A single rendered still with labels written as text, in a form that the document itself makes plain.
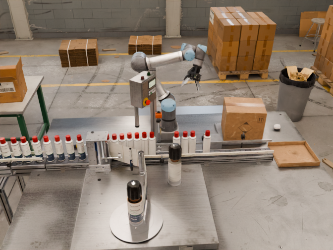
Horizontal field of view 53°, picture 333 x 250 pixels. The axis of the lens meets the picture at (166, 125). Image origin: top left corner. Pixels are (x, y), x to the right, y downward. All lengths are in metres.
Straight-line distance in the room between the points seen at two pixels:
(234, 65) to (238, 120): 3.10
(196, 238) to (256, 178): 0.71
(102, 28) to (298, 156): 5.77
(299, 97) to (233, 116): 2.09
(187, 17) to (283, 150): 5.30
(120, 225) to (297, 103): 3.20
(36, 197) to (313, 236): 1.71
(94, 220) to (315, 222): 1.31
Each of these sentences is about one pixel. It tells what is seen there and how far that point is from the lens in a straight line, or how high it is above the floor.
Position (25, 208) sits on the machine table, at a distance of 2.33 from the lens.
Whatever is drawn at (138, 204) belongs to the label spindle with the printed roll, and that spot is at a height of 1.06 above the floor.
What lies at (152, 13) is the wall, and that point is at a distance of 7.53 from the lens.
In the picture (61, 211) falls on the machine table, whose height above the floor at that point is 0.83.
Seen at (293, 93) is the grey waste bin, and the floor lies 0.43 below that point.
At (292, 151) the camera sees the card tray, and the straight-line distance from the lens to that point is 2.76.
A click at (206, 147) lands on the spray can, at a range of 2.43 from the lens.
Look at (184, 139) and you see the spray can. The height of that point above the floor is 1.04.
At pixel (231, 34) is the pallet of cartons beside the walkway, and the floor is 0.75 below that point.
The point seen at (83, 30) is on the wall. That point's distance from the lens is 7.75.
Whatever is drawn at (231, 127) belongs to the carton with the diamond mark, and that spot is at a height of 0.98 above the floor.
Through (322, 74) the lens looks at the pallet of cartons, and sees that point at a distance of 6.01.
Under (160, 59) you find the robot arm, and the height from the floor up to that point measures 1.47.
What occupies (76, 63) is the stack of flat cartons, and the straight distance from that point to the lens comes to 6.28.
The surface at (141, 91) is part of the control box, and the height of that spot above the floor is 1.41.
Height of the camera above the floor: 2.41
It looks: 33 degrees down
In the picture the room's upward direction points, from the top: straight up
